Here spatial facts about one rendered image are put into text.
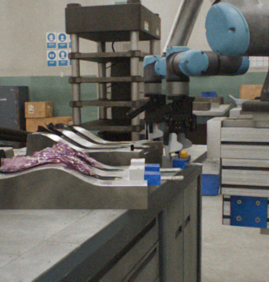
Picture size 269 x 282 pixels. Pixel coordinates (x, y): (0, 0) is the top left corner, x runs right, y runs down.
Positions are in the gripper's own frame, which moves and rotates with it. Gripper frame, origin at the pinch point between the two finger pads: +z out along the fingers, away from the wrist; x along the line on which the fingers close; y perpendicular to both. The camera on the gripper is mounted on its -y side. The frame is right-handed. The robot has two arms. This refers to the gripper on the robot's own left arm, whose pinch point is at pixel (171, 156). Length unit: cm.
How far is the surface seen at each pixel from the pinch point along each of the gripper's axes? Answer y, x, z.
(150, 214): 0.2, -16.1, 15.3
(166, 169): 10.7, -27.1, -1.0
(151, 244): -2.0, -11.4, 26.6
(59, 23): -464, 531, -137
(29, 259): 12, -81, 5
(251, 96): -124, 561, -6
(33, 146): -35.6, -26.4, -4.8
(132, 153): -3.1, -20.7, -3.6
